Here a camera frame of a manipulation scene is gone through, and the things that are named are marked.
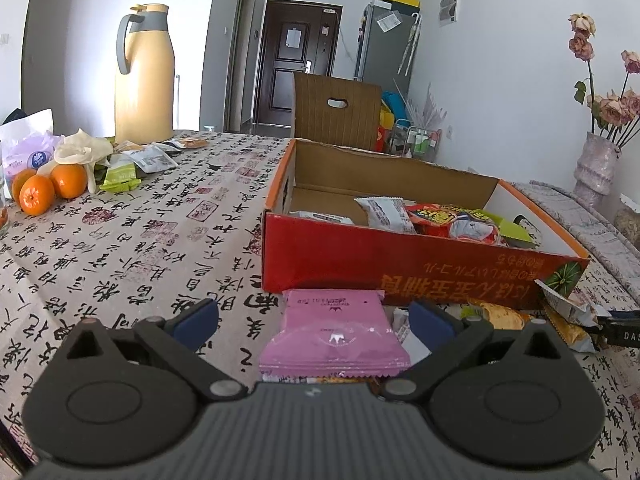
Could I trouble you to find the grey quilted cloth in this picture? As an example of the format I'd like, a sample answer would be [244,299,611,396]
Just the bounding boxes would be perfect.
[510,182,640,307]

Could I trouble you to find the white crumpled snack packet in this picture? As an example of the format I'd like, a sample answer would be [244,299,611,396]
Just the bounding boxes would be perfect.
[535,280,608,328]

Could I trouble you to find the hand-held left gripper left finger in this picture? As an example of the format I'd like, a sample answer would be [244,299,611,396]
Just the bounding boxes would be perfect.
[50,299,248,402]

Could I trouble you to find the glass jar white lid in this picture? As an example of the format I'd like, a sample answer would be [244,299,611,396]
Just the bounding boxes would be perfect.
[612,192,640,248]

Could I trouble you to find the dark brown door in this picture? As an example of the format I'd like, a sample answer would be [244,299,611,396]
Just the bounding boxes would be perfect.
[252,0,344,128]

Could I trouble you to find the pink snack packet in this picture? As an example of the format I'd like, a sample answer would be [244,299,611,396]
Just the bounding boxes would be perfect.
[259,289,412,380]

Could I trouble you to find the red packet yellow lettering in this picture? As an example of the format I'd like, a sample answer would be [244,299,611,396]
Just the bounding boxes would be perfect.
[405,203,483,236]

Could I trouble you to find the wire rack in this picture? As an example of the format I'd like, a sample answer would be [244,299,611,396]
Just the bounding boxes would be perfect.
[387,120,444,164]

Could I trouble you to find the grey-white snack packet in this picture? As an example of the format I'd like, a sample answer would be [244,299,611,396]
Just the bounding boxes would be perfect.
[354,196,418,235]

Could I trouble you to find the white cracker packet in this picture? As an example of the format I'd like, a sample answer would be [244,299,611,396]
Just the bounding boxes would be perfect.
[289,210,353,226]

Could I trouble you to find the white barcode packet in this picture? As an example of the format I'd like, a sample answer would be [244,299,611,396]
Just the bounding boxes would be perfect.
[122,144,177,175]

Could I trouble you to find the red cardboard box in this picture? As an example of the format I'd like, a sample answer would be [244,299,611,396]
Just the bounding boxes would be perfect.
[261,137,592,311]

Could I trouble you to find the small lime green packet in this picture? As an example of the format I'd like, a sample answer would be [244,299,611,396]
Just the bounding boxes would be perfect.
[99,152,142,193]

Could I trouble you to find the dried roses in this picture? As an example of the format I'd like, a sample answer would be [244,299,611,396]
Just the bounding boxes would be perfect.
[567,12,640,148]

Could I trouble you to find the beige thermos jug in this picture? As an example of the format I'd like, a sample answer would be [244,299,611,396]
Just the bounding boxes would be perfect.
[115,4,176,146]

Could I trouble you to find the blue bag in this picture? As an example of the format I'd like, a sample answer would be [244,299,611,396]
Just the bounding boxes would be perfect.
[382,91,409,123]

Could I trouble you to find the grey refrigerator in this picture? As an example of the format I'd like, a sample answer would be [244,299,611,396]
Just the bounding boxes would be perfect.
[355,2,422,93]

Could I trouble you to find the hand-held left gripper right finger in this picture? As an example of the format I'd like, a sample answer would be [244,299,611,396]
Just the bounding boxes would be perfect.
[380,301,576,403]

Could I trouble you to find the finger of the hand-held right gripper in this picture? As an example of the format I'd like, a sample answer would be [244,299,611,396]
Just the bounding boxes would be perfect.
[597,310,640,347]

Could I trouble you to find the long lime green packet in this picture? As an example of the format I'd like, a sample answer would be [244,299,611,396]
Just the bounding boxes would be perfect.
[482,209,542,248]

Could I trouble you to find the orange fruit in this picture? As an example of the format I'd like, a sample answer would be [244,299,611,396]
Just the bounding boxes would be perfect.
[11,169,38,202]
[19,174,56,217]
[50,162,88,200]

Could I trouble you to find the pale pampas plumes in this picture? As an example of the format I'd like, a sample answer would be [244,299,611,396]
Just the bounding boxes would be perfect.
[405,82,449,132]

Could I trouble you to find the yellow-orange snack packet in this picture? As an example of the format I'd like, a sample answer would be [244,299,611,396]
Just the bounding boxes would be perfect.
[465,299,533,331]
[542,306,601,353]

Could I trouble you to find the white umbrella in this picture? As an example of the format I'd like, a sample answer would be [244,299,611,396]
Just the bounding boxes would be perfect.
[397,12,424,77]

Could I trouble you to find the white plastic bag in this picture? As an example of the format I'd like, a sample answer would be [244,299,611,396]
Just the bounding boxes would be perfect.
[0,109,63,196]

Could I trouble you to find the grey interior door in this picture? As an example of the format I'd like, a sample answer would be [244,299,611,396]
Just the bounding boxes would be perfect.
[225,0,257,134]

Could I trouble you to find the pink ceramic vase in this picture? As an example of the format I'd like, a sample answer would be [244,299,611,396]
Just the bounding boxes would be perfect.
[572,131,621,209]

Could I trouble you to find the white wall panel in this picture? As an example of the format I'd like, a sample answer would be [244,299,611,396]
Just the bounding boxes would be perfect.
[437,0,462,27]

